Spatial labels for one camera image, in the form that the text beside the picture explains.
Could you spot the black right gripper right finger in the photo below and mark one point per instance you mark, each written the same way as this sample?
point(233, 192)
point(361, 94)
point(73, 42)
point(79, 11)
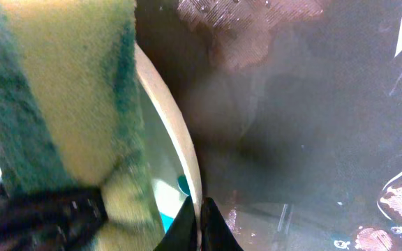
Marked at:
point(216, 235)

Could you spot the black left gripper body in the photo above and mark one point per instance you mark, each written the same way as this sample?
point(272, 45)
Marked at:
point(51, 220)

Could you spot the dark brown serving tray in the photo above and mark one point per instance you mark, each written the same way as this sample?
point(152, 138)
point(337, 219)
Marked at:
point(295, 112)

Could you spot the white plate long blue streak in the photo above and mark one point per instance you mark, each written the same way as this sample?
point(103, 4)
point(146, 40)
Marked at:
point(164, 146)

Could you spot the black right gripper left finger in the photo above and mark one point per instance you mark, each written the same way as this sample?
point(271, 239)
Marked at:
point(182, 234)

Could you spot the yellow green round sponge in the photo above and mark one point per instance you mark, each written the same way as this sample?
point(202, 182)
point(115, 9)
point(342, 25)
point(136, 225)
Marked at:
point(70, 112)

